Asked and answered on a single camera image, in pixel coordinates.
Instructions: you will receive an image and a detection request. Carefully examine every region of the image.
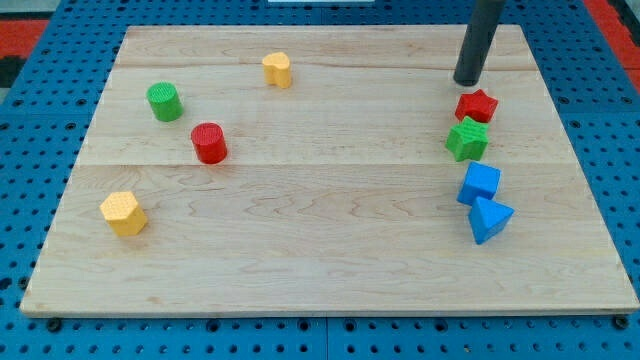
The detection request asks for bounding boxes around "blue cube block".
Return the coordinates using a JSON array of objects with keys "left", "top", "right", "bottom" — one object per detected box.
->
[{"left": 457, "top": 161, "right": 502, "bottom": 205}]

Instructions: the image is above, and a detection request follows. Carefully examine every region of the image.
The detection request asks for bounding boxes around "red cylinder block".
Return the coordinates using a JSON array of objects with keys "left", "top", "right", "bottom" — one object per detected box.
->
[{"left": 191, "top": 122, "right": 228, "bottom": 164}]

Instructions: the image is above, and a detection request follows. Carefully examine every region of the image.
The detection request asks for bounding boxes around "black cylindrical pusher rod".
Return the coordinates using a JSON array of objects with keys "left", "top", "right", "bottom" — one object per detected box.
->
[{"left": 453, "top": 0, "right": 506, "bottom": 86}]

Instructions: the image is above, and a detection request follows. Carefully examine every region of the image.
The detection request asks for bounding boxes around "green star block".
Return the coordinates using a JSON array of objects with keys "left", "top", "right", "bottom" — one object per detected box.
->
[{"left": 445, "top": 116, "right": 489, "bottom": 162}]

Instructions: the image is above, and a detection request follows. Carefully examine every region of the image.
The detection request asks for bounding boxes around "blue triangle block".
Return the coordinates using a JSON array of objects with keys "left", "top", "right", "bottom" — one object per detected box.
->
[{"left": 468, "top": 197, "right": 514, "bottom": 245}]

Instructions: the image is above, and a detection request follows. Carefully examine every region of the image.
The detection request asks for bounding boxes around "red star block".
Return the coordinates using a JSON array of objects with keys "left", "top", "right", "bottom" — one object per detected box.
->
[{"left": 454, "top": 89, "right": 499, "bottom": 123}]

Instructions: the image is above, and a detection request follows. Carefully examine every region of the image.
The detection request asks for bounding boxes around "yellow heart block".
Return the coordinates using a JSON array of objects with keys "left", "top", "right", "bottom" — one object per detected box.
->
[{"left": 262, "top": 52, "right": 292, "bottom": 89}]

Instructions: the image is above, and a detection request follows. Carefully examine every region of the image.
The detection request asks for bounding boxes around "green cylinder block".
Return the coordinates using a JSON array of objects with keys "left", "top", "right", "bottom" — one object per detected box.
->
[{"left": 146, "top": 82, "right": 184, "bottom": 122}]

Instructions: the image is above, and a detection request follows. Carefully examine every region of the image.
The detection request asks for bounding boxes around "light wooden board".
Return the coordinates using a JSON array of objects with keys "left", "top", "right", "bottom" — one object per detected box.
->
[{"left": 21, "top": 25, "right": 639, "bottom": 318}]

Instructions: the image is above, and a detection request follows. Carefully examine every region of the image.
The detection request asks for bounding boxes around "yellow hexagon block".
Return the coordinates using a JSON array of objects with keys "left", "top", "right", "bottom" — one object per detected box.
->
[{"left": 99, "top": 191, "right": 148, "bottom": 237}]

